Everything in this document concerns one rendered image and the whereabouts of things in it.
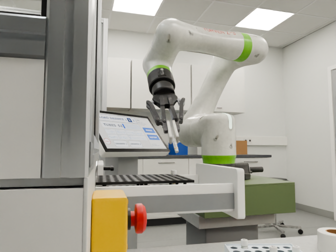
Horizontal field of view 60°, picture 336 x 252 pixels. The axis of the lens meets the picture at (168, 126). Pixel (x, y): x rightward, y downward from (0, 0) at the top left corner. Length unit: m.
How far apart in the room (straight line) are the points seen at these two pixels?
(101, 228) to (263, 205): 0.72
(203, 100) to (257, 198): 0.48
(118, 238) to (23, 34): 0.25
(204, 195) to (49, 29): 0.48
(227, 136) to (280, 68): 4.67
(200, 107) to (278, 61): 4.52
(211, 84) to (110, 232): 1.01
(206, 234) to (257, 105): 4.36
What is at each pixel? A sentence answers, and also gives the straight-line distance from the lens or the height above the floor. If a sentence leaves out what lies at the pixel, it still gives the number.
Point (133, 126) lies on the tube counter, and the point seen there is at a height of 1.11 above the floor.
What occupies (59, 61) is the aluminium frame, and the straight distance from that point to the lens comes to 0.29.
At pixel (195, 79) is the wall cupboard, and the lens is 4.43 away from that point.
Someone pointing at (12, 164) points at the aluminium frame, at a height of 0.96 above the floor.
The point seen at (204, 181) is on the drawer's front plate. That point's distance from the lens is 0.86.
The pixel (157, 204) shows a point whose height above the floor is 0.86.
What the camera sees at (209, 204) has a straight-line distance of 0.67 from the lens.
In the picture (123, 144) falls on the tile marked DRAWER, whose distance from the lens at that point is 1.61.
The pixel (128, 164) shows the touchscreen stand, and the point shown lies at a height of 0.88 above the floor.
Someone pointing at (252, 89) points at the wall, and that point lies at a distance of 5.27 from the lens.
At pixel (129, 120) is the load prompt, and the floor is 1.15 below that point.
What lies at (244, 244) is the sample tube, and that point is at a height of 0.80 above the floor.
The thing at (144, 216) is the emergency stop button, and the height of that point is 0.88.
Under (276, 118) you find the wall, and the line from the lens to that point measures 5.45.
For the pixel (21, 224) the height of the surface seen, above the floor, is 0.91.
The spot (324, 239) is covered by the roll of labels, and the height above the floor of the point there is 0.79.
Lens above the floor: 0.97
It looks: 5 degrees up
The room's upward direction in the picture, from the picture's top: straight up
